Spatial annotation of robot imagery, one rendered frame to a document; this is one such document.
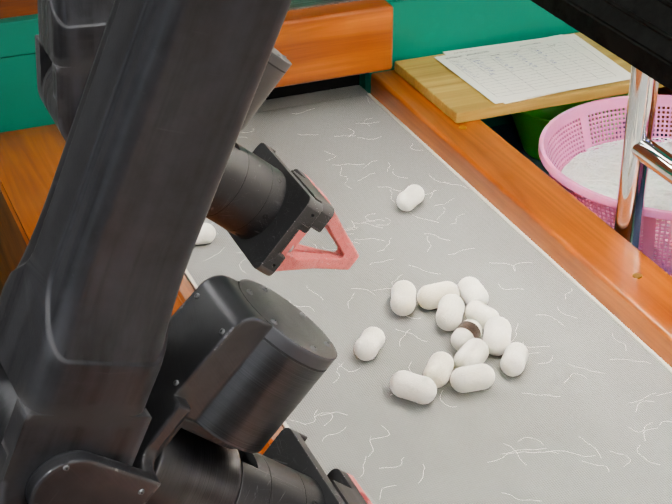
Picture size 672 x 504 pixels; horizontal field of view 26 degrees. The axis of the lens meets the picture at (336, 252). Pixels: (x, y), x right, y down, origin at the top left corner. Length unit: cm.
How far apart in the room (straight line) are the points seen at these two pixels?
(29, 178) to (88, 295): 79
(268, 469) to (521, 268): 58
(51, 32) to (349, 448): 35
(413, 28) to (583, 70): 19
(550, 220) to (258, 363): 67
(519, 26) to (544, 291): 49
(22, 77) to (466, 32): 48
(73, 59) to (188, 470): 35
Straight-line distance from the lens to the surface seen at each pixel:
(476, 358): 110
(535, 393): 110
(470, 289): 118
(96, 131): 56
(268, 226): 104
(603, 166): 147
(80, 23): 94
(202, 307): 65
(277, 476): 71
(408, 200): 133
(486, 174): 136
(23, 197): 134
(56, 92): 95
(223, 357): 64
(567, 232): 127
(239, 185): 102
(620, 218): 128
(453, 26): 160
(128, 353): 60
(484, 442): 104
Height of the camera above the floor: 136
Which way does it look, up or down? 29 degrees down
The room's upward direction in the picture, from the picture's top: straight up
